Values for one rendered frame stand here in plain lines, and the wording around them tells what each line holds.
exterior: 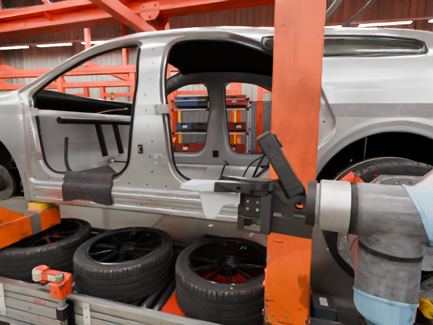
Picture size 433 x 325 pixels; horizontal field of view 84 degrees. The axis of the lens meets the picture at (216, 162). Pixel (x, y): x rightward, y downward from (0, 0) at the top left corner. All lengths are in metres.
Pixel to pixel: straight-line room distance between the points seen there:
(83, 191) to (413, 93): 2.09
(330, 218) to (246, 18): 11.04
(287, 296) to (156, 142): 1.14
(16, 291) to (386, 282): 1.94
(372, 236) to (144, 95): 1.54
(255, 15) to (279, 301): 10.82
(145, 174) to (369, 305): 1.50
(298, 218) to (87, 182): 1.78
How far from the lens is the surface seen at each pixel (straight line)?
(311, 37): 0.94
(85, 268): 1.77
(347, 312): 1.90
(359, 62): 1.51
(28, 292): 1.97
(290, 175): 0.39
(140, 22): 3.74
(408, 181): 1.32
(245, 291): 1.42
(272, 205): 0.40
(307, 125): 0.90
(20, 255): 2.18
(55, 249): 2.14
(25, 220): 2.32
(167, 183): 1.66
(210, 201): 0.38
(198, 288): 1.44
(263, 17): 11.28
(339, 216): 0.37
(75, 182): 2.10
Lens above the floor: 1.33
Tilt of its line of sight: 8 degrees down
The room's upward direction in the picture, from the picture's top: straight up
